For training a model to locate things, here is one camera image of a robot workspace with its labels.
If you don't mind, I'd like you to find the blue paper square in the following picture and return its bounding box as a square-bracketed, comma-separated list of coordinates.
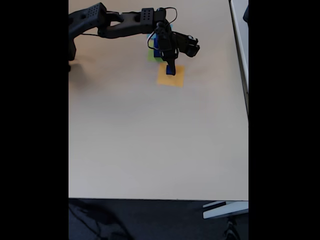
[146, 23, 174, 42]

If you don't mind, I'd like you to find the green paper square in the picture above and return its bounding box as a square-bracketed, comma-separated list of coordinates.
[146, 41, 161, 63]

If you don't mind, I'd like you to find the white neighbouring table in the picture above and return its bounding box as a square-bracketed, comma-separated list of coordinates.
[228, 0, 249, 118]

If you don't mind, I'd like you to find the orange paper square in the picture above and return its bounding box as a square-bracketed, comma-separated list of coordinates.
[156, 62, 186, 88]

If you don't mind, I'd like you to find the white table foot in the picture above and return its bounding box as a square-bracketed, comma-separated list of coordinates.
[202, 200, 249, 220]

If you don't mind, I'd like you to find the black camera box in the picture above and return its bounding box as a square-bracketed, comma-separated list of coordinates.
[176, 32, 201, 58]

